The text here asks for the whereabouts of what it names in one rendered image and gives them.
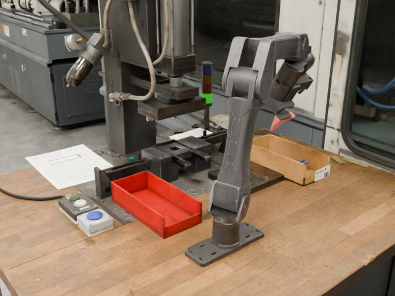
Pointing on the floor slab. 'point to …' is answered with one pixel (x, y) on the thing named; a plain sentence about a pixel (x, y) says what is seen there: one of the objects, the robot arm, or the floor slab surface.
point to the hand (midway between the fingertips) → (262, 117)
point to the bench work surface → (250, 252)
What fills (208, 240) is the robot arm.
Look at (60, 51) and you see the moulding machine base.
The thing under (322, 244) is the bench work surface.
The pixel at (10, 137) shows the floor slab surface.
